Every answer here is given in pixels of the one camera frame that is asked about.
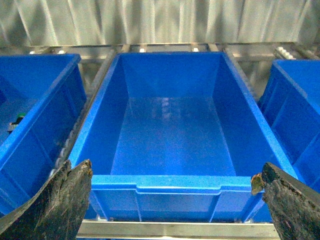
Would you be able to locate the blue empty middle bin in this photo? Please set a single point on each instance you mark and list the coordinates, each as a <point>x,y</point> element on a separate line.
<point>176,137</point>

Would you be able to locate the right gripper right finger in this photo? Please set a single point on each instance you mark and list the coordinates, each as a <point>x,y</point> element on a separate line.
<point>294,207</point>

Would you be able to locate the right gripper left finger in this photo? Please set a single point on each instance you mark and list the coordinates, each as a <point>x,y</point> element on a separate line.
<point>56,211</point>

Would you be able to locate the blue source bin with buttons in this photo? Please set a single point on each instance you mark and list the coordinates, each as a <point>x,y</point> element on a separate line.
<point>50,90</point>

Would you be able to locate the blue far right bin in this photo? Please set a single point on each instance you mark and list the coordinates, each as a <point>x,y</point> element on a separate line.
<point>291,106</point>

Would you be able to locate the green button back centre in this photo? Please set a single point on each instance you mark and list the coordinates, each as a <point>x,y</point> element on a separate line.
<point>14,124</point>

